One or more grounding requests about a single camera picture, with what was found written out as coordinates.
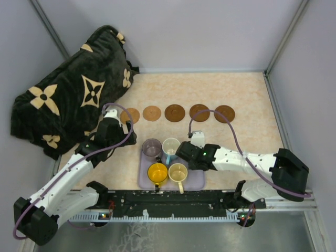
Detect woven rattan coaster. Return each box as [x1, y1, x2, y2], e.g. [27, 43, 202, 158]
[143, 106, 161, 121]
[119, 107, 140, 125]

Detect dark wooden coaster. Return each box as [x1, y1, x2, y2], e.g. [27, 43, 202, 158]
[189, 104, 210, 122]
[164, 104, 185, 122]
[214, 105, 236, 123]

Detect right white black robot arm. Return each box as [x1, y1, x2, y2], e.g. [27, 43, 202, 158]
[176, 142, 311, 208]

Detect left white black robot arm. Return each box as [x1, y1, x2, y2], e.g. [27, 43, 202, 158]
[13, 112, 137, 245]

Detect lavender plastic tray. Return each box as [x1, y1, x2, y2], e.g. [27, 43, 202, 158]
[138, 149, 205, 191]

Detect cream ceramic mug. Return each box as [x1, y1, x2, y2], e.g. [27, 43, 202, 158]
[168, 163, 188, 194]

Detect white light blue mug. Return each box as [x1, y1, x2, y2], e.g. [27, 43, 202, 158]
[162, 138, 181, 165]

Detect purple glass mug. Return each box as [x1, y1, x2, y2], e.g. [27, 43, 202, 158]
[141, 138, 162, 163]

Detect yellow glass mug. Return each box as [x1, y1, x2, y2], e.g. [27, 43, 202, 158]
[147, 163, 169, 192]

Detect black floral plush blanket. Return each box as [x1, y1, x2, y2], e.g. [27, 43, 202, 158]
[10, 25, 139, 159]

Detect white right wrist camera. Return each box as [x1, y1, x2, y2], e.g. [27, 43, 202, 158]
[188, 131, 205, 149]

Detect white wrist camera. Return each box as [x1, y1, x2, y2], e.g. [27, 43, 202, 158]
[103, 109, 119, 121]
[188, 131, 205, 149]

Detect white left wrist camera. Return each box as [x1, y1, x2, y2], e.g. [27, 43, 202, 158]
[103, 109, 119, 121]

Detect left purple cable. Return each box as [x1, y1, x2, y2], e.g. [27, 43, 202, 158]
[12, 103, 134, 240]

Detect purple cable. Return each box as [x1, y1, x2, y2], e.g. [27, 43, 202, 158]
[187, 109, 313, 228]
[12, 103, 134, 240]

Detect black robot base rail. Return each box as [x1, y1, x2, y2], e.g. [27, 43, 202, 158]
[78, 189, 266, 218]

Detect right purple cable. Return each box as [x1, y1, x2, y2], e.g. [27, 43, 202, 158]
[187, 109, 313, 228]

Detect white perforated cable duct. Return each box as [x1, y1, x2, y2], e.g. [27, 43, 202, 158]
[70, 211, 247, 223]

